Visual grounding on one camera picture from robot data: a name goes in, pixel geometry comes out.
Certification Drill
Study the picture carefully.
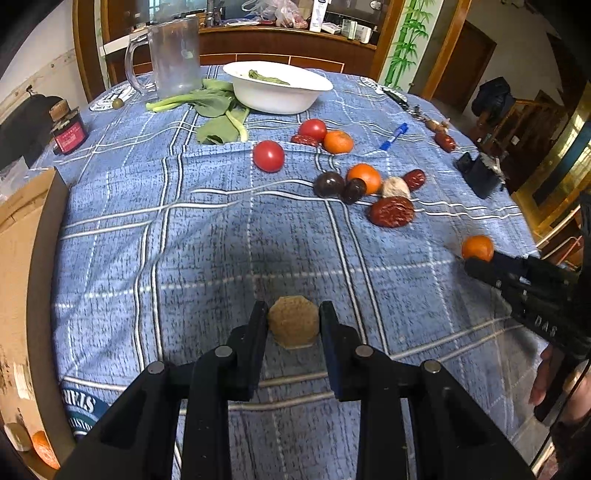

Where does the green vegetable leaf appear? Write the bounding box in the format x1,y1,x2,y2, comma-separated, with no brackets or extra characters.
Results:
247,69,291,86

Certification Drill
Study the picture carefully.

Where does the blue plaid tablecloth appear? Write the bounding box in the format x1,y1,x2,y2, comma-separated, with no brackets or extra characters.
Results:
28,65,555,480

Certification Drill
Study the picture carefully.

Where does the wooden counter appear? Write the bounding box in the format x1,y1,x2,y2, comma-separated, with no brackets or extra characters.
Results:
73,0,407,77

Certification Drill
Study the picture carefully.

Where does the clear plastic bag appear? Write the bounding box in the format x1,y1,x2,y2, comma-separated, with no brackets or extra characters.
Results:
242,0,310,30

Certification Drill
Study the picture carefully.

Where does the cardboard box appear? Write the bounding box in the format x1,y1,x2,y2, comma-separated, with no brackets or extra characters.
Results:
0,167,77,480

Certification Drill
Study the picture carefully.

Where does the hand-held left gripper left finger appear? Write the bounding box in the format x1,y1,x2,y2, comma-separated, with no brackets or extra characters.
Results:
55,301,269,480

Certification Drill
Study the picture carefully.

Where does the black backpack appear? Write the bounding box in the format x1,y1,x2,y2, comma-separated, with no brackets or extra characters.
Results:
471,78,516,123

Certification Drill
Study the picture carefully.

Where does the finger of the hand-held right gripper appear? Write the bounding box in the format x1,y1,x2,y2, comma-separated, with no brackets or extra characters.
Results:
464,252,523,297

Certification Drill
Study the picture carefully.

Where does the orange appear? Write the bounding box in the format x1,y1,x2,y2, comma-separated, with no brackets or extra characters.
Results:
346,163,383,196
462,235,495,263
322,130,355,155
31,429,62,470

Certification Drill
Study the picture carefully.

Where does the red label ink bottle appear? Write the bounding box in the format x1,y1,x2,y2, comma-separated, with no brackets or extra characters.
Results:
49,102,88,156

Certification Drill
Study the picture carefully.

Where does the black container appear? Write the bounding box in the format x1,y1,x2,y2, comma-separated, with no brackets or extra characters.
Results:
455,151,507,200

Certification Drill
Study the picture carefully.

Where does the person's right hand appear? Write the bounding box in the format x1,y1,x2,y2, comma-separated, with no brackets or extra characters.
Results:
529,345,563,408

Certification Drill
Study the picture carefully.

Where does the bamboo print panel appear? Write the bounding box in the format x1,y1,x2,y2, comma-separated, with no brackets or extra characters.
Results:
381,0,437,91

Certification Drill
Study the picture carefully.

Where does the black remote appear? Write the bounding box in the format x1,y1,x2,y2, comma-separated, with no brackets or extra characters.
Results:
384,88,410,110

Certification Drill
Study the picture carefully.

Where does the clear plastic pitcher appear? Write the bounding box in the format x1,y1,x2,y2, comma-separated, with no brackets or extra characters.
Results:
124,17,202,100

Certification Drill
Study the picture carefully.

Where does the wooden door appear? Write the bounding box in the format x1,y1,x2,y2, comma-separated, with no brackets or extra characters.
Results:
445,21,498,114

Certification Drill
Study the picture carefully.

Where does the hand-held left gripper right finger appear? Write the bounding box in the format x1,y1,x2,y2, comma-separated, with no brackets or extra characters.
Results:
318,301,536,480

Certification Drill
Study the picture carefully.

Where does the white bowl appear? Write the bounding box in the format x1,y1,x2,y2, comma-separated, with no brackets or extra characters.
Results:
222,61,334,115

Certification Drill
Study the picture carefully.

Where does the black bag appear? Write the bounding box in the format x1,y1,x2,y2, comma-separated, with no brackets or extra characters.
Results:
0,85,65,169

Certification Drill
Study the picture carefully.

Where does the wooden chair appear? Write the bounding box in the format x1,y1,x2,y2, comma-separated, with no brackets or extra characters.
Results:
475,90,570,185

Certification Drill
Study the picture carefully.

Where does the green bok choy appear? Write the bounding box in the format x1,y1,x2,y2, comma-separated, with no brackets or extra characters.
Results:
196,105,251,145
146,78,237,118

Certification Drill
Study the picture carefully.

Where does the red tomato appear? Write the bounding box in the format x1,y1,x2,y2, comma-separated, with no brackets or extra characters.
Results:
298,119,328,142
252,140,286,173

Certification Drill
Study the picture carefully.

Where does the large red jujube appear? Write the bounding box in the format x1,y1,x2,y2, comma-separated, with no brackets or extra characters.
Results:
368,196,416,229

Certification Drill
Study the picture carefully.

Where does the round brown biscuit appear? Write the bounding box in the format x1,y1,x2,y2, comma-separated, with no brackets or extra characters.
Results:
269,296,320,350

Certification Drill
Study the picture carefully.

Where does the blue pen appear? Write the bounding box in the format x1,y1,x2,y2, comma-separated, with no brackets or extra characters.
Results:
379,122,410,151

